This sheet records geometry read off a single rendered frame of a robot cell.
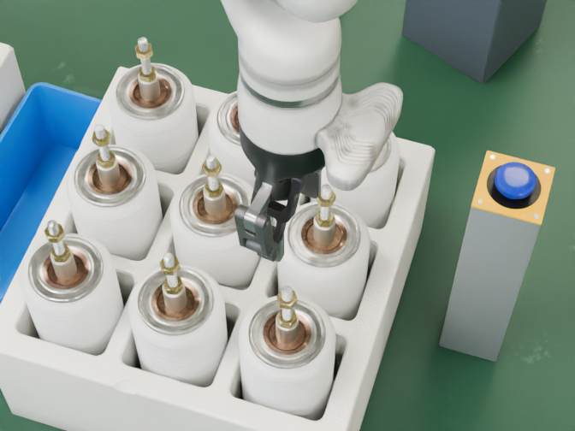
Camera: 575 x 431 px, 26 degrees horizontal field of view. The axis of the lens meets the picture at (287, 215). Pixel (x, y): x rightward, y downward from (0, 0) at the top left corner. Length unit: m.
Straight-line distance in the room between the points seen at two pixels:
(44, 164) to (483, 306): 0.61
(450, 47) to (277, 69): 0.91
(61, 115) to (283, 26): 0.83
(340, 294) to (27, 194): 0.51
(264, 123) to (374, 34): 0.91
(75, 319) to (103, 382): 0.07
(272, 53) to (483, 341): 0.72
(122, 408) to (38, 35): 0.65
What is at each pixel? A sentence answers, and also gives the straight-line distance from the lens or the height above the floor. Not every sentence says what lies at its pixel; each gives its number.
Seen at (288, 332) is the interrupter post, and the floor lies 0.28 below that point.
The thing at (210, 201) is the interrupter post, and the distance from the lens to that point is 1.27.
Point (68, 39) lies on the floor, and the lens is 1.78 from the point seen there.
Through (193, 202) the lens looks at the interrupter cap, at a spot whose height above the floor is 0.25.
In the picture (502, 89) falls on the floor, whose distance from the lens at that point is 1.73.
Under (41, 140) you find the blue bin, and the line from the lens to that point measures 1.64.
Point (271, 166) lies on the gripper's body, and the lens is 0.91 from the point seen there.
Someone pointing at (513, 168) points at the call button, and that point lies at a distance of 1.25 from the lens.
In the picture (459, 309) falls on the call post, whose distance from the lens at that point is 1.41.
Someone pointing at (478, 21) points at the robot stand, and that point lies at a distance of 1.65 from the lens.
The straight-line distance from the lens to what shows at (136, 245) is 1.36.
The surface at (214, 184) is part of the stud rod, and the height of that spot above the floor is 0.30.
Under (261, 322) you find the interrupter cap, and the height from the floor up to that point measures 0.25.
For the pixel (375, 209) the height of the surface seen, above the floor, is 0.19.
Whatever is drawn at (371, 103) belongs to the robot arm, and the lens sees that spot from 0.90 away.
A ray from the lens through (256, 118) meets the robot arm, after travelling 0.87.
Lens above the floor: 1.34
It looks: 58 degrees down
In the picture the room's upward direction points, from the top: straight up
